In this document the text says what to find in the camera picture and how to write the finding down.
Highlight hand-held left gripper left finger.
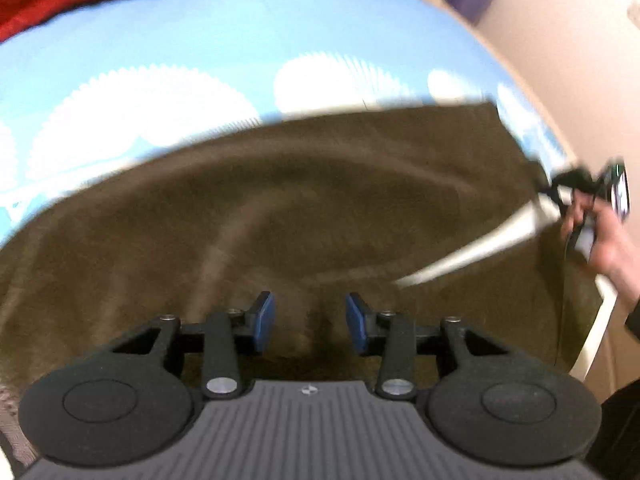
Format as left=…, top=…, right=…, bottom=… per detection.
left=112, top=291, right=276, bottom=401

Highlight person's right hand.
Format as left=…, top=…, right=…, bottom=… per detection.
left=561, top=194, right=640, bottom=307

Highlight blue white printed bedsheet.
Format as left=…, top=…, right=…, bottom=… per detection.
left=0, top=0, right=572, bottom=243

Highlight brown corduroy pants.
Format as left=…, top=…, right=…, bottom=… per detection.
left=0, top=101, right=622, bottom=401

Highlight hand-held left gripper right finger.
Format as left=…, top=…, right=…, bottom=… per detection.
left=345, top=292, right=511, bottom=401

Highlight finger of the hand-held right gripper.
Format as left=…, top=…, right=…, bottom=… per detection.
left=537, top=167, right=599, bottom=206

